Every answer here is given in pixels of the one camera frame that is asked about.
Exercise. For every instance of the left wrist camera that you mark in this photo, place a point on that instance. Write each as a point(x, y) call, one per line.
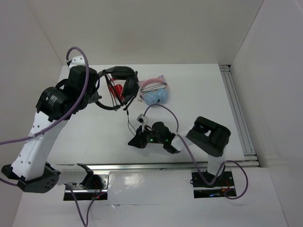
point(75, 61)

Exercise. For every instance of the pink and blue cat headphones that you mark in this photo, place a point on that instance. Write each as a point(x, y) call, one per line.
point(154, 90)

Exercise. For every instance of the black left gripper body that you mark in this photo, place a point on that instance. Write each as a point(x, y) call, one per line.
point(92, 96)

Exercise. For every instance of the aluminium rail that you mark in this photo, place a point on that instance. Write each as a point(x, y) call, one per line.
point(238, 115)
point(168, 166)

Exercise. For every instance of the aluminium rail at front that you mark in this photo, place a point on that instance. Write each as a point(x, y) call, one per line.
point(168, 166)

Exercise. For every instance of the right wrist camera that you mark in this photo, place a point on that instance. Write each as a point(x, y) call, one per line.
point(143, 120)

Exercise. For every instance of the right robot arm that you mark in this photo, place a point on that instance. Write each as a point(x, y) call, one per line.
point(209, 136)

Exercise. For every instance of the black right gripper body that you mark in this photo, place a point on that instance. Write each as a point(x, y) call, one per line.
point(150, 136)

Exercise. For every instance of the aluminium rail at right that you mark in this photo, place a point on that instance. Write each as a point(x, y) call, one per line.
point(238, 115)

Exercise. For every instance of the black headset with microphone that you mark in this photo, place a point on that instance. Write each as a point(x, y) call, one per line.
point(130, 90)

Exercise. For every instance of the red headphones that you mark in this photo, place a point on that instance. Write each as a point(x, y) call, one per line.
point(117, 88)

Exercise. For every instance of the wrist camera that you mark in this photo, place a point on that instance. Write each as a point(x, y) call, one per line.
point(75, 61)
point(143, 120)

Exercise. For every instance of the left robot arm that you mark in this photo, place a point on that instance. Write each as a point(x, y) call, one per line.
point(54, 108)

